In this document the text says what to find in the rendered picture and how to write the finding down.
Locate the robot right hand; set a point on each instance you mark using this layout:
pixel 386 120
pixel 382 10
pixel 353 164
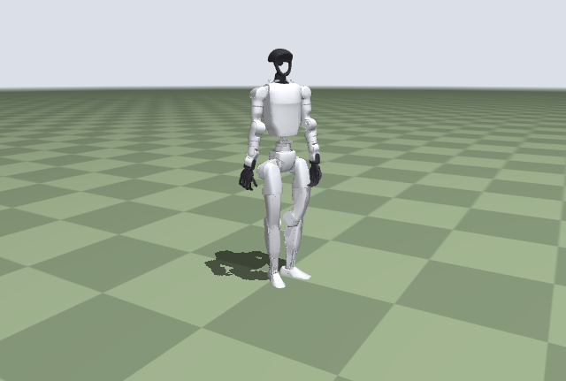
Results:
pixel 247 175

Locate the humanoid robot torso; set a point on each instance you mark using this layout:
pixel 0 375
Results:
pixel 282 117

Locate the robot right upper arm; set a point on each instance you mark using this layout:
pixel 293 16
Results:
pixel 257 96

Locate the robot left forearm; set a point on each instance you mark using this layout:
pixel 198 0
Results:
pixel 313 148

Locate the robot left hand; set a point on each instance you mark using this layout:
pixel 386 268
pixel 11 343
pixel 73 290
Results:
pixel 315 173

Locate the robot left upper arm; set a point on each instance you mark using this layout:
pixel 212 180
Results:
pixel 308 123

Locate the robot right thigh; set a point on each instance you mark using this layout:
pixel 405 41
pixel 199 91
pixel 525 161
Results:
pixel 270 172

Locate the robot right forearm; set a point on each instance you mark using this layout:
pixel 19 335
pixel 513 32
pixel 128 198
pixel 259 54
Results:
pixel 254 140

